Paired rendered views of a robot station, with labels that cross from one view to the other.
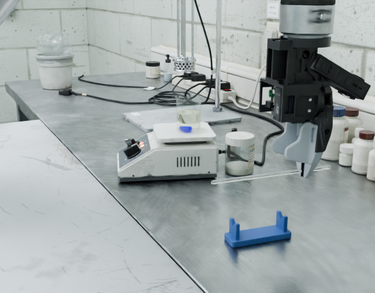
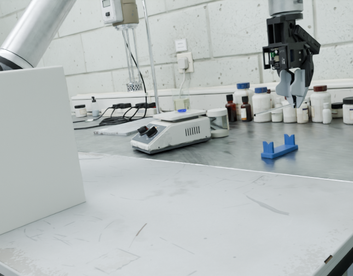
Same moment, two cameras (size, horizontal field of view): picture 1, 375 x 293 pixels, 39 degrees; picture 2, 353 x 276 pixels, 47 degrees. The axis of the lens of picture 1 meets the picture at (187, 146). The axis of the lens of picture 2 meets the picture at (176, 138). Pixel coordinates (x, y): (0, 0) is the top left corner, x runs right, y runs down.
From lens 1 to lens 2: 0.44 m
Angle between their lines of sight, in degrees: 20
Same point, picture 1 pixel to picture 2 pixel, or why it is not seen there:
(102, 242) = (187, 175)
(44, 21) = not seen: outside the picture
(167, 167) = (179, 137)
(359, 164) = (290, 116)
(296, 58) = (287, 28)
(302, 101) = (296, 53)
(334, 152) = (266, 115)
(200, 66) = (124, 98)
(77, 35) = not seen: outside the picture
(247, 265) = (293, 161)
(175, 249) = (239, 166)
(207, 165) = (204, 132)
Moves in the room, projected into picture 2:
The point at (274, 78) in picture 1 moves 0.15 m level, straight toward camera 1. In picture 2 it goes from (276, 42) to (312, 36)
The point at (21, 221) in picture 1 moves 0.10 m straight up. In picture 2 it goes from (111, 182) to (104, 136)
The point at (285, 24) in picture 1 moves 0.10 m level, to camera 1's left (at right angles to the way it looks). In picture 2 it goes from (278, 6) to (238, 10)
